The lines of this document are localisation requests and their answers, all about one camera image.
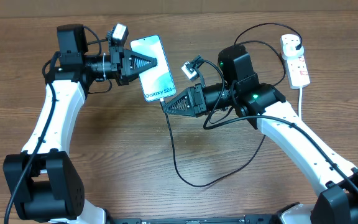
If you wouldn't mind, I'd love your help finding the Samsung Galaxy smartphone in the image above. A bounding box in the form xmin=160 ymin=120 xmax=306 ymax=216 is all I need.
xmin=130 ymin=35 xmax=176 ymax=102

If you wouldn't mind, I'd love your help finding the black USB charging cable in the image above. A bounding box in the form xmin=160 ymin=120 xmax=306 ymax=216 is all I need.
xmin=159 ymin=22 xmax=303 ymax=188

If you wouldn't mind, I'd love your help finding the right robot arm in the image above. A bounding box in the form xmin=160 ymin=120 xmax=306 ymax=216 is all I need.
xmin=162 ymin=43 xmax=358 ymax=223

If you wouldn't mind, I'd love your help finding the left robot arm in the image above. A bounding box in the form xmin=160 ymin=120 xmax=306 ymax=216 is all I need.
xmin=2 ymin=24 xmax=157 ymax=223

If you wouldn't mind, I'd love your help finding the white USB charger plug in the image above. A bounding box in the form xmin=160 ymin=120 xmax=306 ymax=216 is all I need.
xmin=282 ymin=44 xmax=305 ymax=60

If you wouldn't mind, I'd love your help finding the white power strip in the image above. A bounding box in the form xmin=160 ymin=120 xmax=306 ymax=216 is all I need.
xmin=280 ymin=34 xmax=310 ymax=89

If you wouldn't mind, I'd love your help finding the white power strip cord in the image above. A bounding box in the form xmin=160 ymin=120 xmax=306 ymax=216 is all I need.
xmin=297 ymin=86 xmax=304 ymax=119

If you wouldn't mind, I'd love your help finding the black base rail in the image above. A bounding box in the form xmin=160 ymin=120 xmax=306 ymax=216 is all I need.
xmin=104 ymin=213 xmax=332 ymax=224

